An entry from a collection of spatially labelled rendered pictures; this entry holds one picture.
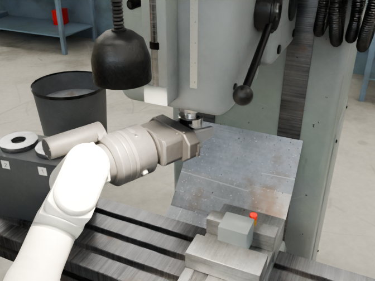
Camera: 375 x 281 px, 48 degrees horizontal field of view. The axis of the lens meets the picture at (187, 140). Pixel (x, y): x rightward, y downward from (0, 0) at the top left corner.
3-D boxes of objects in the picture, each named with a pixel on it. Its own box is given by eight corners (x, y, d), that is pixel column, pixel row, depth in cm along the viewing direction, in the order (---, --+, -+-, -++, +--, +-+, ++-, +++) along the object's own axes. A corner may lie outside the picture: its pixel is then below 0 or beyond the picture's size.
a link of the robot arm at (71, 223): (117, 153, 64) (84, 237, 57) (98, 169, 71) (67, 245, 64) (77, 134, 62) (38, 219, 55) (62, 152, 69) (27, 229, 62)
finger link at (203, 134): (210, 137, 80) (185, 148, 76) (211, 122, 78) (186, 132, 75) (216, 140, 79) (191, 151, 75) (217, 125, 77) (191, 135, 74)
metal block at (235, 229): (245, 257, 84) (247, 234, 81) (216, 248, 86) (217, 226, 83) (252, 241, 88) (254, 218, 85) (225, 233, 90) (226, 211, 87)
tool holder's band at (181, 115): (184, 126, 75) (184, 121, 75) (173, 116, 79) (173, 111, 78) (207, 121, 77) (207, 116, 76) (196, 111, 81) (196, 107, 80)
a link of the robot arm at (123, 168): (145, 173, 66) (79, 200, 60) (120, 188, 75) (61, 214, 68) (115, 108, 67) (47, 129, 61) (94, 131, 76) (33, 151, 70)
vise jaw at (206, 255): (258, 291, 78) (260, 276, 76) (184, 267, 83) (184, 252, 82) (266, 269, 83) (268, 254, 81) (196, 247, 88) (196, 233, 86)
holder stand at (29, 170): (75, 231, 103) (63, 162, 93) (-1, 215, 109) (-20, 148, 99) (97, 202, 113) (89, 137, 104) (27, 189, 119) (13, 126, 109)
